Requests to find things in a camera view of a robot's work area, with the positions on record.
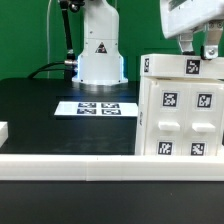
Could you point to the white cabinet top block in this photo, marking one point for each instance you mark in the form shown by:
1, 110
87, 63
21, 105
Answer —
181, 66

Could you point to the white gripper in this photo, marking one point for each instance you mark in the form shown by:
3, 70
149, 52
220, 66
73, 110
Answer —
180, 16

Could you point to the white cabinet body box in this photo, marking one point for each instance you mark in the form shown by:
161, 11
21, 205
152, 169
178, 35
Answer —
186, 85

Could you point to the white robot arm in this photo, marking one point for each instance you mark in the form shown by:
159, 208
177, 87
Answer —
100, 63

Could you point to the white cabinet door panel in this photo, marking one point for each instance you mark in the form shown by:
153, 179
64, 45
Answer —
164, 121
204, 120

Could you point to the white U-shaped fence frame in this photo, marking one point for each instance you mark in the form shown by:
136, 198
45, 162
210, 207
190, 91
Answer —
110, 168

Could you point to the white fiducial marker sheet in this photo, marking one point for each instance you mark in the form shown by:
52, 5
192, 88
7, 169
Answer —
105, 109

